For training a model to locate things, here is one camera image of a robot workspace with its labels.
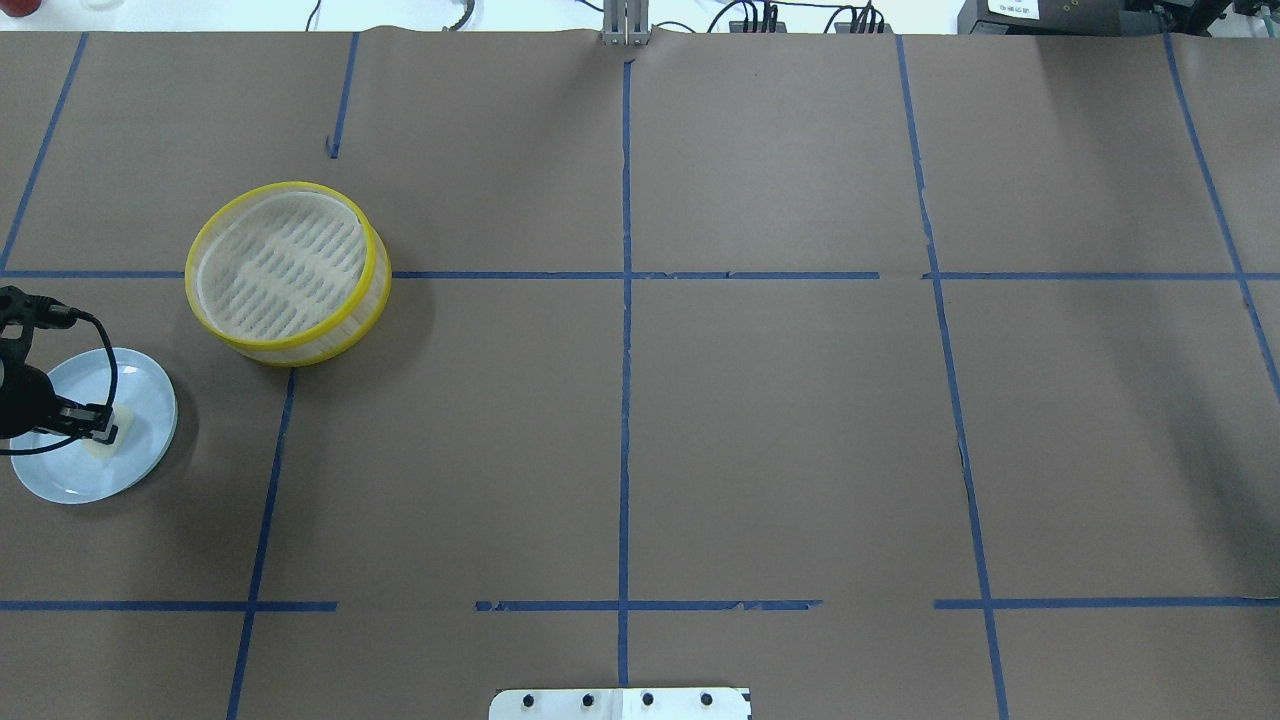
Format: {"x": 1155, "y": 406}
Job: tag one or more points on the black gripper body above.
{"x": 22, "y": 398}

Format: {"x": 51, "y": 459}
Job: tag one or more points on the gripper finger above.
{"x": 100, "y": 429}
{"x": 69, "y": 410}

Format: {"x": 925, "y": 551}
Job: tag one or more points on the white steamed bun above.
{"x": 122, "y": 423}

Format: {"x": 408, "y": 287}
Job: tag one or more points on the white steamer liner cloth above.
{"x": 279, "y": 265}

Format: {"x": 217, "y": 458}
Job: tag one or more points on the yellow bamboo steamer basket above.
{"x": 342, "y": 330}

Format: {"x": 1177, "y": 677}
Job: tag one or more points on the light blue plate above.
{"x": 67, "y": 474}

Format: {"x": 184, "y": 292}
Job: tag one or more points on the black computer box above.
{"x": 1071, "y": 18}

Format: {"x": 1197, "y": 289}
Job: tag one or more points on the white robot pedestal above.
{"x": 623, "y": 703}

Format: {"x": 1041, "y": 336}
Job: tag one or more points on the aluminium frame post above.
{"x": 625, "y": 22}

